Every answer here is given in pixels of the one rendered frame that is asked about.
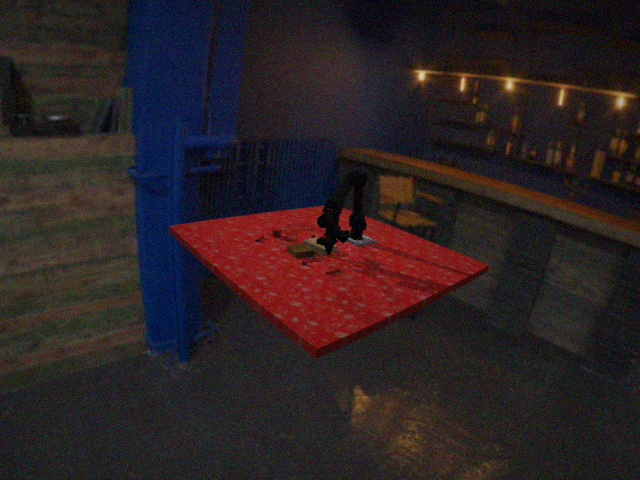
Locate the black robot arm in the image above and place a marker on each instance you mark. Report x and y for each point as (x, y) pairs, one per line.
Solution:
(336, 202)

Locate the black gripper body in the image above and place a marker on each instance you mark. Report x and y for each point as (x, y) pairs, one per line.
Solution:
(328, 240)

